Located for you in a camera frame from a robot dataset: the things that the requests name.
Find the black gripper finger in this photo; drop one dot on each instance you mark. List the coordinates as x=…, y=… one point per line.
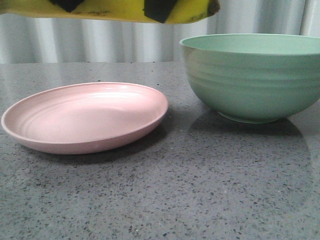
x=67, y=5
x=158, y=10

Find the yellow banana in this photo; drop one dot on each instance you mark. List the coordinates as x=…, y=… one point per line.
x=184, y=12

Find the green ribbed bowl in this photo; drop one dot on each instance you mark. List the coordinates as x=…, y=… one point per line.
x=253, y=77

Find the pink plate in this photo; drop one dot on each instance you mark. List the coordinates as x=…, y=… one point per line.
x=85, y=118

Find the white pleated curtain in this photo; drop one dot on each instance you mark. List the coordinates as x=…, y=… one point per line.
x=58, y=40

